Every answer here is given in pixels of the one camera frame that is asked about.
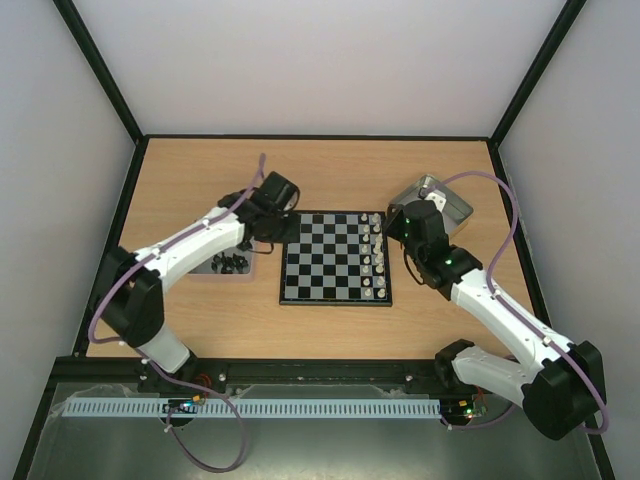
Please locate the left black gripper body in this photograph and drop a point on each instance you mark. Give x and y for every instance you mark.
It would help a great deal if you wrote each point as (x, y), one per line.
(282, 234)

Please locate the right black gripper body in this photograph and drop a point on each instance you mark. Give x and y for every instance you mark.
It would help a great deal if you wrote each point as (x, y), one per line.
(395, 226)

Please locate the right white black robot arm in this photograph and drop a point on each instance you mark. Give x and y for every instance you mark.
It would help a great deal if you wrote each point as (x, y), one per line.
(556, 382)

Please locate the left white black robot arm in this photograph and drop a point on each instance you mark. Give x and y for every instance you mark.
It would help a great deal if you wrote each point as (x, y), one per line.
(131, 286)

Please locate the pink tin with black pieces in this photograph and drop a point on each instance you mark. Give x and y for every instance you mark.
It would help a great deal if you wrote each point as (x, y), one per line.
(204, 272)

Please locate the black silver chess board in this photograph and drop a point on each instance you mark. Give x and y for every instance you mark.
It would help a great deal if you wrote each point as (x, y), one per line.
(325, 267)

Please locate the gold silver empty tin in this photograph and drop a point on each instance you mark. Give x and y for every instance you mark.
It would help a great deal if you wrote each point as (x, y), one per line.
(455, 214)

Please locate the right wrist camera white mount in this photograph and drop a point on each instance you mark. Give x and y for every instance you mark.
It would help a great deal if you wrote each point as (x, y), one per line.
(438, 198)

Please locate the black aluminium frame rail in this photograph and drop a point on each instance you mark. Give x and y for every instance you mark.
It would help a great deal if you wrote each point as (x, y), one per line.
(222, 375)

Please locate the light blue slotted cable duct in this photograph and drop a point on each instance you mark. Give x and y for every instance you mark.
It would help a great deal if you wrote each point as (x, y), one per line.
(254, 408)

